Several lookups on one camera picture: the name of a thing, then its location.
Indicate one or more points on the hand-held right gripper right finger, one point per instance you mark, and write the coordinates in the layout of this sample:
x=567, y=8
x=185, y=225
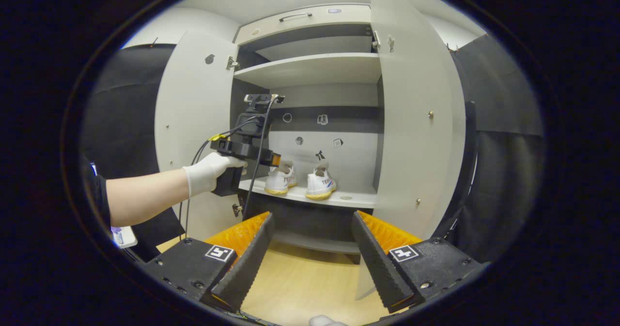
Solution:
x=378, y=268

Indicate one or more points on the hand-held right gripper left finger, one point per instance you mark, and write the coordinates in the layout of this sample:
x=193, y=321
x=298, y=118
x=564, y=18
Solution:
x=244, y=268

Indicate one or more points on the white paper sheets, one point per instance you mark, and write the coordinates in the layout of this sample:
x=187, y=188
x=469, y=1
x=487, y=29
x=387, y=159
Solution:
x=125, y=237

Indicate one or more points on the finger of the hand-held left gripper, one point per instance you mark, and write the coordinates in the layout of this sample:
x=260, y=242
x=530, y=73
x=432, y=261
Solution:
x=271, y=159

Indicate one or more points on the grey shoe cabinet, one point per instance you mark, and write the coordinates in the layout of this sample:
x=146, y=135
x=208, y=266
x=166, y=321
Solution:
x=319, y=69

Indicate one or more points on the white shoe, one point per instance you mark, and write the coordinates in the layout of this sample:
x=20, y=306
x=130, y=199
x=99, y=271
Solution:
x=280, y=180
x=320, y=185

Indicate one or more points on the black backdrop cloth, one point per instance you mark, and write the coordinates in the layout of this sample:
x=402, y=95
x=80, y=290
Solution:
x=503, y=171
x=126, y=117

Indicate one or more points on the grey cabinet door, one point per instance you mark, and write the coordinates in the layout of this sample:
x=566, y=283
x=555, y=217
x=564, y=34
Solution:
x=416, y=147
x=193, y=103

